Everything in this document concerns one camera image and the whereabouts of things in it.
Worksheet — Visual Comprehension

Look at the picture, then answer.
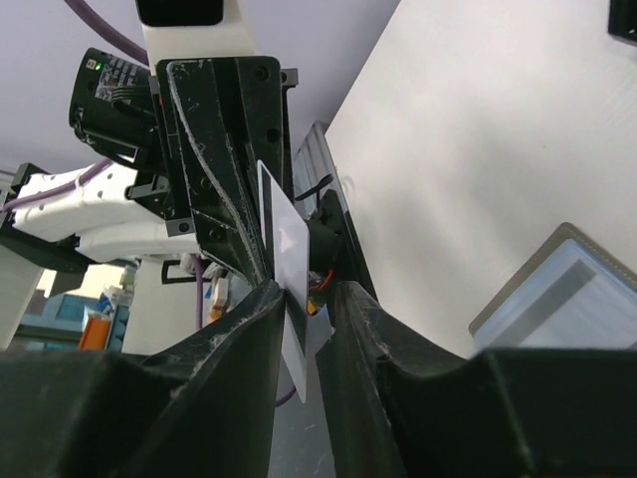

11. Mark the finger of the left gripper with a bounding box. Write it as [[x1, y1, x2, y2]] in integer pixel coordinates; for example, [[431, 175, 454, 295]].
[[166, 62, 274, 284]]

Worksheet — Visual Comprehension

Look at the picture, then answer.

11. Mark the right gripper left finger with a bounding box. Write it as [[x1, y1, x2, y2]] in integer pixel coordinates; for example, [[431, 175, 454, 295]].
[[1, 281, 285, 477]]

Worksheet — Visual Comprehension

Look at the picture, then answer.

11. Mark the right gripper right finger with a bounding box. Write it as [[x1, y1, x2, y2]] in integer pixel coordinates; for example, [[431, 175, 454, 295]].
[[332, 282, 636, 477]]

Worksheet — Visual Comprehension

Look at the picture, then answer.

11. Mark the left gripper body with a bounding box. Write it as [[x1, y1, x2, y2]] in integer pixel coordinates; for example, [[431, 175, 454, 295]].
[[69, 48, 299, 259]]

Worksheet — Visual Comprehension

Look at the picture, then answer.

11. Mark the white card with stripe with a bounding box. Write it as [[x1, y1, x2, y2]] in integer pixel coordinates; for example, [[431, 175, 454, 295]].
[[257, 160, 310, 401]]

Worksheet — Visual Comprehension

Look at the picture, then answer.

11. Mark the grey card holder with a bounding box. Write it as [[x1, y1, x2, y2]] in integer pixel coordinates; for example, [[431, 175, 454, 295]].
[[469, 222, 636, 351]]

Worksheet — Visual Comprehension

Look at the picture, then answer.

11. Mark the black white sorting tray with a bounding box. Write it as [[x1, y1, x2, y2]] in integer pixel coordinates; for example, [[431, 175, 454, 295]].
[[607, 0, 637, 47]]

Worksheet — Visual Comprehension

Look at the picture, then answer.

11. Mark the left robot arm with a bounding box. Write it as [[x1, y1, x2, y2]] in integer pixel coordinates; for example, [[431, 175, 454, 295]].
[[1, 48, 299, 285]]

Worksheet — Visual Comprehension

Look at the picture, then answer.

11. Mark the aluminium frame rail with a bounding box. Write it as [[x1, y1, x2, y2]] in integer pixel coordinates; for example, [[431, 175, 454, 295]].
[[292, 121, 344, 205]]

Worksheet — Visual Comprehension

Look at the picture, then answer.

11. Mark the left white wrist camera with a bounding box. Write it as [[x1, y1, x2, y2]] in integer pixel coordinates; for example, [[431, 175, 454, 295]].
[[135, 0, 257, 68]]

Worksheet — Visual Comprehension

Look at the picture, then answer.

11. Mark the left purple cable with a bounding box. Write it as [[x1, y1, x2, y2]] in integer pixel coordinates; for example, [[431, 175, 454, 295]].
[[0, 0, 160, 215]]

